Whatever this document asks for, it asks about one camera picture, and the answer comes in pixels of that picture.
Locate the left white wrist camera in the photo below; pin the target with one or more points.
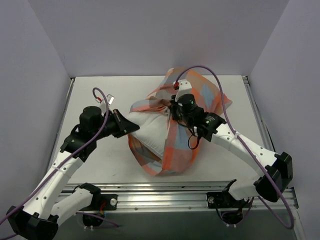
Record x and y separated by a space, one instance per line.
103 105

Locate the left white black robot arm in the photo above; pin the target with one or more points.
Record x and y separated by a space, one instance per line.
40 215

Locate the left aluminium side rail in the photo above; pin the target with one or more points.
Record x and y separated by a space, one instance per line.
67 99

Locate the aluminium side rail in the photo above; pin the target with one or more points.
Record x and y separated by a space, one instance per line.
264 132
67 99

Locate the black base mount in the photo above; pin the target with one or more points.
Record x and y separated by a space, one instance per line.
230 211
100 204

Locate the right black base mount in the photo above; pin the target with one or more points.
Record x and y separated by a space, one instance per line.
230 211

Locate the right aluminium side rail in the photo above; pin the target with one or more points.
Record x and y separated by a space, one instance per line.
264 132

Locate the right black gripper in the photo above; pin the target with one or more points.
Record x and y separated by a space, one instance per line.
173 110

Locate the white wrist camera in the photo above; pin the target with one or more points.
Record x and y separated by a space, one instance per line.
103 105
183 87

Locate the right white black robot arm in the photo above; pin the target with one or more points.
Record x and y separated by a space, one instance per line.
274 171

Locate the white pillow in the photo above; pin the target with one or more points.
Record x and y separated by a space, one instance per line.
153 130

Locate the checkered orange blue pillowcase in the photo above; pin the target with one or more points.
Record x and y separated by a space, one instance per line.
181 147

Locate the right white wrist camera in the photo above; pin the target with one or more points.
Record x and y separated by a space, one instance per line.
183 87

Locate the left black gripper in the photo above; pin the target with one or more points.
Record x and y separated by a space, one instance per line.
117 123

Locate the aluminium front rail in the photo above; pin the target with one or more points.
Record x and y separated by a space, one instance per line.
161 197

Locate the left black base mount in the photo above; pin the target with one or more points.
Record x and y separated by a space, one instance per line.
100 204

